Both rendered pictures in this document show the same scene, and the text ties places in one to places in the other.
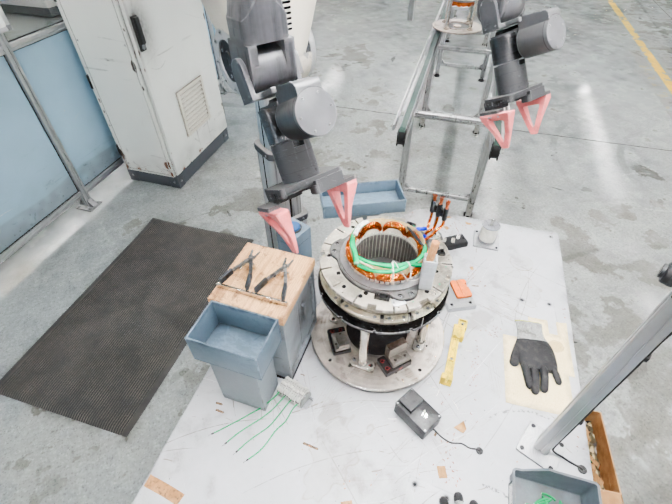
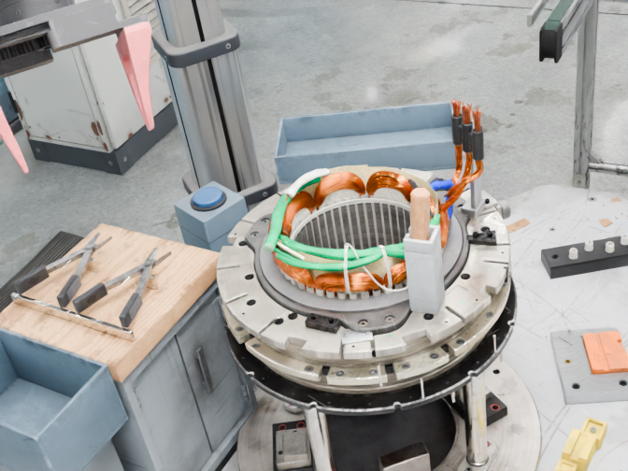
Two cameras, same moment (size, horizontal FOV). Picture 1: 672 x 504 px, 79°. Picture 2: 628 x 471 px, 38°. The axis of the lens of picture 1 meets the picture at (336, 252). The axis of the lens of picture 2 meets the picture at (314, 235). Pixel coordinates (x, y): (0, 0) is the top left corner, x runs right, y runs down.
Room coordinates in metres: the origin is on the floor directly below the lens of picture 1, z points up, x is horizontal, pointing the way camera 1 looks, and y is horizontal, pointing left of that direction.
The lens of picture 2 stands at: (-0.07, -0.30, 1.70)
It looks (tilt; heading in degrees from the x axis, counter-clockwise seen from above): 36 degrees down; 17
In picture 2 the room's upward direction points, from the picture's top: 10 degrees counter-clockwise
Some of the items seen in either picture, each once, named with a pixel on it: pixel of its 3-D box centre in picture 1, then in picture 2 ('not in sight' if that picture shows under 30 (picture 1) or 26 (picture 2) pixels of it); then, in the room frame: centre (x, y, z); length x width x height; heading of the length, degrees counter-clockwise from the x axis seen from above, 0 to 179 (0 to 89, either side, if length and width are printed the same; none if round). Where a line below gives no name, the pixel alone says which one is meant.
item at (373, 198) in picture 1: (360, 228); (375, 211); (0.99, -0.08, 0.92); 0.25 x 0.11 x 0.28; 98
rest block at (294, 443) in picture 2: (340, 340); (292, 445); (0.63, -0.01, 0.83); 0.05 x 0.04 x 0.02; 14
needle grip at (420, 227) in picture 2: (432, 252); (420, 219); (0.60, -0.20, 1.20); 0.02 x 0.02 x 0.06
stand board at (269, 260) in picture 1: (264, 280); (110, 294); (0.65, 0.17, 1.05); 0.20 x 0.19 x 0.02; 161
